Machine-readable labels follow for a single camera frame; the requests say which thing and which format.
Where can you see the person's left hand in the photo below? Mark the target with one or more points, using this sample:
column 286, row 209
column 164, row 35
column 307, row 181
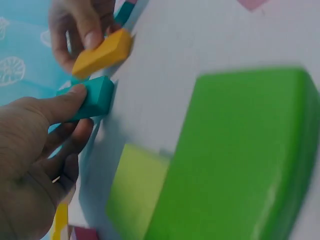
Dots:
column 22, row 155

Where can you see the person's right hand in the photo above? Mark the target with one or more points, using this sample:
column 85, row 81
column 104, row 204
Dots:
column 75, row 22

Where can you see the person's right fingers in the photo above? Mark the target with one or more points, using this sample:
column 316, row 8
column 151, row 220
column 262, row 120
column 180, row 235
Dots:
column 91, row 36

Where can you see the person's left thumb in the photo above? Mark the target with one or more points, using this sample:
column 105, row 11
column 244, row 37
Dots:
column 60, row 102

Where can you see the teal wooden block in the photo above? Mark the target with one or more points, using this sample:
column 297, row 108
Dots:
column 98, row 97
column 125, row 12

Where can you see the yellow wooden block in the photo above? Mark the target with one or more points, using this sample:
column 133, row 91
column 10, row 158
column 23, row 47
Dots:
column 61, row 220

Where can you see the magenta wooden block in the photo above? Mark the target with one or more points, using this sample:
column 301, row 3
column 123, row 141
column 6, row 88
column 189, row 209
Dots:
column 85, row 233

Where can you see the light green block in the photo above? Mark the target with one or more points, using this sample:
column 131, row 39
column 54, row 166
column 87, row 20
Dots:
column 136, row 190

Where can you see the green box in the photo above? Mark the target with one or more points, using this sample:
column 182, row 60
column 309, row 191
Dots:
column 237, row 155

